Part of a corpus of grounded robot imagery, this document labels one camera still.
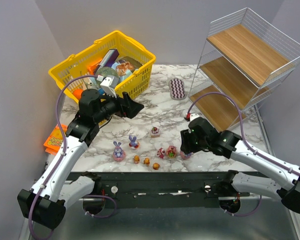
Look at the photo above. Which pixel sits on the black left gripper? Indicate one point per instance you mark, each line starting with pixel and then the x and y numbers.
pixel 125 105

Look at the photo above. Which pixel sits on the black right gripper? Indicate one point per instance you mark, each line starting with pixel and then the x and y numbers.
pixel 186 141

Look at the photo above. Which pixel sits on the purple bunny donut toy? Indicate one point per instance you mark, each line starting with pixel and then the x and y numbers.
pixel 185 156

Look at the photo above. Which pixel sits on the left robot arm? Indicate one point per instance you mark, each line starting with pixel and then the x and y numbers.
pixel 48 199

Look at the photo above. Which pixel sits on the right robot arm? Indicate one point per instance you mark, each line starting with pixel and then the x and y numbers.
pixel 281 179

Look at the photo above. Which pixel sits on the pink strawberry donut toy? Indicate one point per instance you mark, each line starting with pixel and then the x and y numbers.
pixel 171 152

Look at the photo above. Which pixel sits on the strawberry cake toy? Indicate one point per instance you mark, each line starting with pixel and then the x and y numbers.
pixel 155 132

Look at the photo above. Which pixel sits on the small purple bunny toy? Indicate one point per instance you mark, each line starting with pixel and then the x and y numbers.
pixel 134 144

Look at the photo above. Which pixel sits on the chips bag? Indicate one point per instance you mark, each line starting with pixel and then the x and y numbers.
pixel 125 67

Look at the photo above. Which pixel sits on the red white clown toy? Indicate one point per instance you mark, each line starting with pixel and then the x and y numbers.
pixel 161 153

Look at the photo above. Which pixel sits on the green netted melon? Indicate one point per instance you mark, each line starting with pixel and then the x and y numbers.
pixel 108 71

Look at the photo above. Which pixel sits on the purple wavy striped sponge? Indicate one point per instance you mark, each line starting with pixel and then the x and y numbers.
pixel 177 89

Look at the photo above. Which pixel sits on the purple box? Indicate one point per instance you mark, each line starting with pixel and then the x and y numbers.
pixel 108 60

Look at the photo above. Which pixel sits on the orange bear toy left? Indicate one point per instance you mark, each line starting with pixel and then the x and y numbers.
pixel 136 159

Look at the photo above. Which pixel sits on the orange bear toy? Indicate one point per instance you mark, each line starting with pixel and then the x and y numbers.
pixel 136 159
pixel 146 161
pixel 155 166

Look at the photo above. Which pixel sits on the orange bear toy right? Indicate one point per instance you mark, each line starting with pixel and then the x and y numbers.
pixel 155 166

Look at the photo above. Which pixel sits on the orange candy box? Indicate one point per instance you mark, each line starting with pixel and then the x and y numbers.
pixel 93 65

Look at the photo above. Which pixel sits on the orange ball in basket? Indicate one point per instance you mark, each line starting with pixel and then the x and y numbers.
pixel 78 93

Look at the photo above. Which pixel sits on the orange bear toy middle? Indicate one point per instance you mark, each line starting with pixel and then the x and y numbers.
pixel 146 161

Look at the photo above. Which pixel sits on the yellow plastic basket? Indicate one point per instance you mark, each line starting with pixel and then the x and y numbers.
pixel 76 65

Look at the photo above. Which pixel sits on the orange scrub daddy box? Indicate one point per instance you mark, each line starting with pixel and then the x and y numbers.
pixel 54 141

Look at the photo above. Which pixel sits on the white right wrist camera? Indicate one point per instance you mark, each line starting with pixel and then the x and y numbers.
pixel 191 116

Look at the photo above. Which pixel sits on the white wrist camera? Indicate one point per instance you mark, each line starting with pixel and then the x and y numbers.
pixel 191 116
pixel 108 84

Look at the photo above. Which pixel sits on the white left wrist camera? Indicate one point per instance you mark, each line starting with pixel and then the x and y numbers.
pixel 108 84

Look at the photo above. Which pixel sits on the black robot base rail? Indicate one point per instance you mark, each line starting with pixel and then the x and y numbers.
pixel 159 190

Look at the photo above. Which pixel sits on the white wire wooden shelf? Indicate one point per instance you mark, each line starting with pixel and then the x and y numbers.
pixel 244 59

